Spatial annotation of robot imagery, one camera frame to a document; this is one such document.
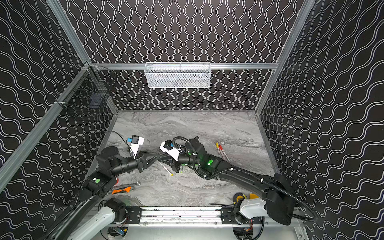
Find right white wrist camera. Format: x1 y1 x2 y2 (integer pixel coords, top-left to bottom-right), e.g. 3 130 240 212
160 140 181 160

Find silver wrench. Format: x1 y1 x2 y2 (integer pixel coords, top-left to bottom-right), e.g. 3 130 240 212
113 182 141 190

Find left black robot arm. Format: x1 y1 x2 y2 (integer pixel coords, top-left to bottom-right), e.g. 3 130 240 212
41 146 162 240

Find white pen magenta end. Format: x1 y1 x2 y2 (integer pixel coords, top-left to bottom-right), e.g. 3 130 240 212
217 149 225 160

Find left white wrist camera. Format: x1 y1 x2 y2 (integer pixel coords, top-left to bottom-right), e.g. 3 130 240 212
126 135 145 158

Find yellow black tape measure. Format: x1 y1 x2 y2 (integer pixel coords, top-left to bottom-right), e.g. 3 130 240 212
233 193 248 206

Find black wire mesh basket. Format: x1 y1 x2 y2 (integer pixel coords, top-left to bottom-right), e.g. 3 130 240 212
58 65 118 122

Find white wire mesh basket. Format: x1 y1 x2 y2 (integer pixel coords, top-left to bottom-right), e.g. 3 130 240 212
144 62 212 89

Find orange handled pliers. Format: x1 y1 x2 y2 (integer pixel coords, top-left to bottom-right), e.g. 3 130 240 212
112 186 135 195

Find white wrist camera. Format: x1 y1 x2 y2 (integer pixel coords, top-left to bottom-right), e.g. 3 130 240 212
160 140 181 160
126 135 145 158

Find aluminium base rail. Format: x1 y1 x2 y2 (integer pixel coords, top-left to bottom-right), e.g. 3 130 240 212
53 205 310 229

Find white pen yellow end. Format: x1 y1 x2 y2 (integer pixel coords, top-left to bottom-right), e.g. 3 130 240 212
160 163 174 176

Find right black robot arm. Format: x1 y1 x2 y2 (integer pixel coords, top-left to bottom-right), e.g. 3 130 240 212
160 136 319 226

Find yellow block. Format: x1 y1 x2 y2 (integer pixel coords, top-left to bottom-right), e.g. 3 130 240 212
249 193 259 200

